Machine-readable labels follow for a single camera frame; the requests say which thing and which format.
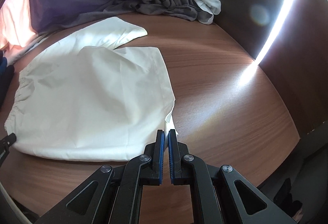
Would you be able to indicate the blue folded garment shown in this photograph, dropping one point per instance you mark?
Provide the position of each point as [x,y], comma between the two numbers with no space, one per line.
[3,65]

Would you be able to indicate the cream white pants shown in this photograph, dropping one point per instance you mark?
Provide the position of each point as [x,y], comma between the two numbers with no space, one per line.
[91,97]

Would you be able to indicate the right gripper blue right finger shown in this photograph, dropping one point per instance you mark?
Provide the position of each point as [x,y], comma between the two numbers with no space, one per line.
[220,194]

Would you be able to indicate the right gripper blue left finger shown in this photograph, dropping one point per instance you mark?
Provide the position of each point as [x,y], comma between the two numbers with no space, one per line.
[112,194]

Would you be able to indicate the black folded garment bottom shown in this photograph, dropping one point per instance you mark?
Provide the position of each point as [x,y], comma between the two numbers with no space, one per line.
[6,79]

